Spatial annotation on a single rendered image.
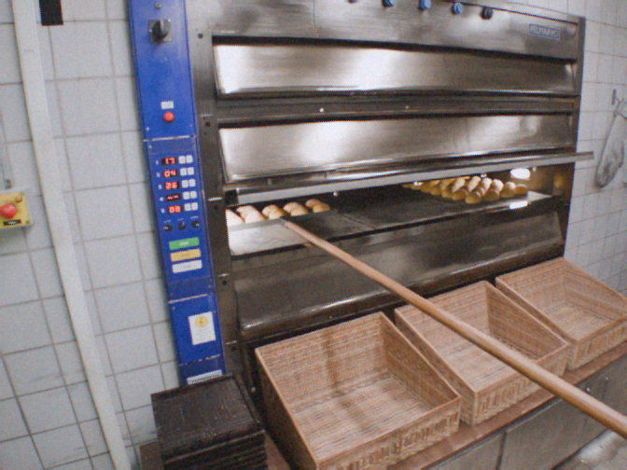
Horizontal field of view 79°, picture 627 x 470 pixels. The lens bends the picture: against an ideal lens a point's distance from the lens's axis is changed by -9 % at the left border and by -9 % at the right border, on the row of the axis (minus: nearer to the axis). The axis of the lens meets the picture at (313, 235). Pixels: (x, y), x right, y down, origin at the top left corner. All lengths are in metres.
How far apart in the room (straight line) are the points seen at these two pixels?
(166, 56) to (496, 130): 1.40
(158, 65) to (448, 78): 1.08
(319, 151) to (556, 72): 1.35
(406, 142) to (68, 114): 1.14
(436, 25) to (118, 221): 1.34
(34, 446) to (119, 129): 1.08
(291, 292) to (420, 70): 0.96
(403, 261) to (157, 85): 1.14
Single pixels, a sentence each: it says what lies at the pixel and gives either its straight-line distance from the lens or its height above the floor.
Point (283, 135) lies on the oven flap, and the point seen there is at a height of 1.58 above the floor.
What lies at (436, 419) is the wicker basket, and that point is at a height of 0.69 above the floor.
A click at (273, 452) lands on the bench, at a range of 1.52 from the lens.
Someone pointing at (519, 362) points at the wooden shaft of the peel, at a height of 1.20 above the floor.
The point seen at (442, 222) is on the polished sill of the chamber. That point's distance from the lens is 1.84.
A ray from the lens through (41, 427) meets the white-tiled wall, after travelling 1.64.
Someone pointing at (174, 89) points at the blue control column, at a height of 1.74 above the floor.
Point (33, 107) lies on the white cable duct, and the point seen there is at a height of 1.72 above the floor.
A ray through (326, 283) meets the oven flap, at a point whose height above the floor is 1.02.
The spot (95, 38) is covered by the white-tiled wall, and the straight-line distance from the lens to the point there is 1.32.
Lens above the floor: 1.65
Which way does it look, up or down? 17 degrees down
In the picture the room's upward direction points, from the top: 3 degrees counter-clockwise
